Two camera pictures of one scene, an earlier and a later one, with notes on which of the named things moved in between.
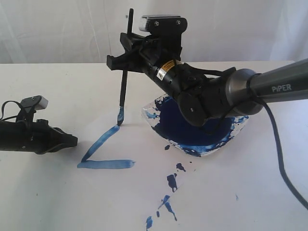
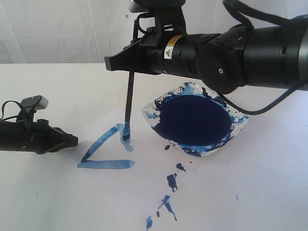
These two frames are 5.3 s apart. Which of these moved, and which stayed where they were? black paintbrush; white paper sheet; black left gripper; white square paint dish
Moved: black paintbrush
Stayed: white square paint dish; black left gripper; white paper sheet
